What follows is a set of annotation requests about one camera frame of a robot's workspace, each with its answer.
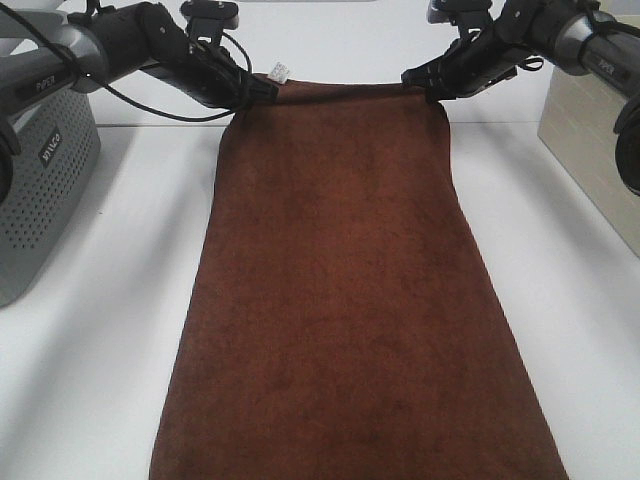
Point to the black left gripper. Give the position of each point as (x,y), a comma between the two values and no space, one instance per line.
(144,37)

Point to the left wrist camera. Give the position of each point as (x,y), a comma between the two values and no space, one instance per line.
(206,16)

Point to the beige storage box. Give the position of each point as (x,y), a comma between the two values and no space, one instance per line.
(590,120)

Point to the brown towel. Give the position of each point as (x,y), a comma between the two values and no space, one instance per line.
(343,324)

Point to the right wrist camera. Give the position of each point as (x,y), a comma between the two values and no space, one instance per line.
(455,12)

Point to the grey perforated plastic basket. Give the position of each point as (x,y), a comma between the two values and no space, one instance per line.
(49,148)

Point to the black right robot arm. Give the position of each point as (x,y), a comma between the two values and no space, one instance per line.
(575,36)

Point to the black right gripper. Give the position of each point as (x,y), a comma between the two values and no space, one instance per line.
(482,56)

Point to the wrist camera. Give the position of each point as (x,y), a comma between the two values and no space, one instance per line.
(206,16)
(455,12)

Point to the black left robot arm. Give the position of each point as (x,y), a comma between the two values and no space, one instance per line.
(89,50)

